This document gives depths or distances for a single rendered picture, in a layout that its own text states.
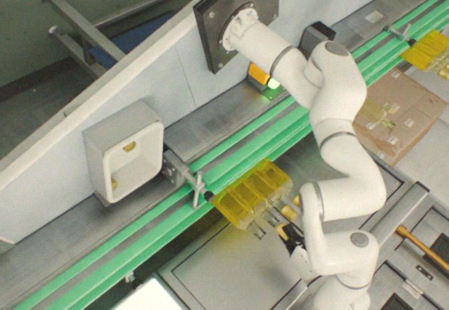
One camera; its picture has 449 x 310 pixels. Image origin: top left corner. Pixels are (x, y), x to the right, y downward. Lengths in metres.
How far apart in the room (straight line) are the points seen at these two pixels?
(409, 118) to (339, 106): 4.51
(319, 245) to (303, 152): 0.85
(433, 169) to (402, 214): 4.54
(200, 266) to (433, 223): 0.86
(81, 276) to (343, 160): 0.70
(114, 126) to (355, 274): 0.63
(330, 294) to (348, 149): 0.36
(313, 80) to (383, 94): 4.54
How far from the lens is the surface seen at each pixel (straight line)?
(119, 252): 1.29
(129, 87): 1.14
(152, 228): 1.32
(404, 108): 5.61
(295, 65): 1.17
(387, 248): 1.68
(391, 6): 2.09
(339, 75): 1.04
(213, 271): 1.45
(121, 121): 1.14
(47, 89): 1.92
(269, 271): 1.48
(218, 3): 1.14
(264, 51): 1.18
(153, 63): 1.14
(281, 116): 1.48
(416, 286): 1.68
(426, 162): 6.30
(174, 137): 1.34
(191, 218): 1.41
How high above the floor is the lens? 1.39
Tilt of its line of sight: 22 degrees down
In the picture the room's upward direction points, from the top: 132 degrees clockwise
